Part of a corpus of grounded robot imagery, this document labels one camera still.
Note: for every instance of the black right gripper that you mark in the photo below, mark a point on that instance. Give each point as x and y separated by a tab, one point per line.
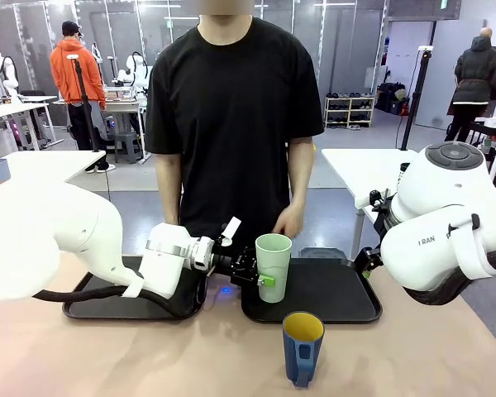
368	259

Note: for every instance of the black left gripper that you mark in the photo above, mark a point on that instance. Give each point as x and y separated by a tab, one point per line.
244	269

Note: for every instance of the light green plastic cup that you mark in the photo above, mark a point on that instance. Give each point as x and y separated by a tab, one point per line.
273	256

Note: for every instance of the blue cup with yellow inside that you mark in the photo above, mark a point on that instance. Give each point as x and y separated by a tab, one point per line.
291	355

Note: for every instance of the person's left forearm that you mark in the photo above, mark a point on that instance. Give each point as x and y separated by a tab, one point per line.
299	178

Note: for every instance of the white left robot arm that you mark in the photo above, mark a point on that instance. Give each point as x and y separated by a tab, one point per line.
66	231

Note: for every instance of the person's right forearm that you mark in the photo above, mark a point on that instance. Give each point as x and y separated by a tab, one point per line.
168	186

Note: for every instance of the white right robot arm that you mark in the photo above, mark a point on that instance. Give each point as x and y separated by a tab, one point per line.
430	207

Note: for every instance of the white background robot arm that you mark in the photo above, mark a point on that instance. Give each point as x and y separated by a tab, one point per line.
134	70

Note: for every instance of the person's left hand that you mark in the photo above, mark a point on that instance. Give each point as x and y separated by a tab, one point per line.
290	221

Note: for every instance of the black plastic serving tray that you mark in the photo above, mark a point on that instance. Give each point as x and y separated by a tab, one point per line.
95	297
335	289

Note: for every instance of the white side table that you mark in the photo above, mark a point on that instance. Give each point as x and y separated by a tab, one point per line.
355	169
58	163

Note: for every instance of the wooden shoe rack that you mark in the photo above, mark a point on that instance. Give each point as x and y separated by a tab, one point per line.
349	111

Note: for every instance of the black bags pile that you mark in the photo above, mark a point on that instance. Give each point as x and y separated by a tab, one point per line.
390	99

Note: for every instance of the person in black t-shirt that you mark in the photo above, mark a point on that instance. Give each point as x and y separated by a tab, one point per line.
231	103

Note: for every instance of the black stand with white top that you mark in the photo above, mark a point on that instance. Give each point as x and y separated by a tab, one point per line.
415	95

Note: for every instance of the grey step stool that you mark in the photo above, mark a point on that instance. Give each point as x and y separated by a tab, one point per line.
128	146

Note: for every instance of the person in dark puffer jacket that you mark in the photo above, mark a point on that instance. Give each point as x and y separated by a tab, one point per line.
477	78

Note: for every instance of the black tripod with white head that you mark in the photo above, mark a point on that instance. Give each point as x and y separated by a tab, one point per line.
84	103

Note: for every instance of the person in orange hoodie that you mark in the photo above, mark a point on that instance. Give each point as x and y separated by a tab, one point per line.
72	78

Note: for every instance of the white background desk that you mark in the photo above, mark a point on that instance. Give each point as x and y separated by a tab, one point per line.
12	109

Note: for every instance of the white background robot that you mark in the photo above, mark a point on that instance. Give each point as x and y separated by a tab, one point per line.
6	74

